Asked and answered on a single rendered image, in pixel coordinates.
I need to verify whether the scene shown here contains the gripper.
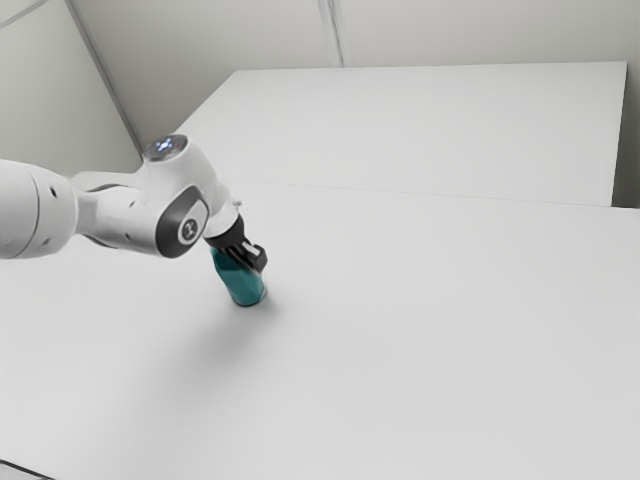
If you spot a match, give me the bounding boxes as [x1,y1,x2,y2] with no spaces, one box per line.
[203,218,269,276]

